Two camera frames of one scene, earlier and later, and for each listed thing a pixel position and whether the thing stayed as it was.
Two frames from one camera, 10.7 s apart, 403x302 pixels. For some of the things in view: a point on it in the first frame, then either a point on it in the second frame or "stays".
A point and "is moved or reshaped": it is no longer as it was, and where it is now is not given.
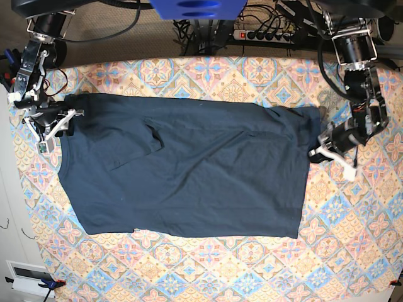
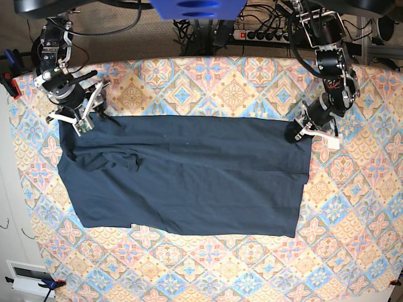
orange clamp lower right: x=395 y=282 stays
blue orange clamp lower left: x=48 y=284 stays
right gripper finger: x=355 y=160 → x=336 y=135
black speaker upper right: x=386 y=26 stays
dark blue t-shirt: x=184 y=165 is moved or reshaped
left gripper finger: x=57 y=131 → x=101 y=97
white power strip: x=269 y=36 stays
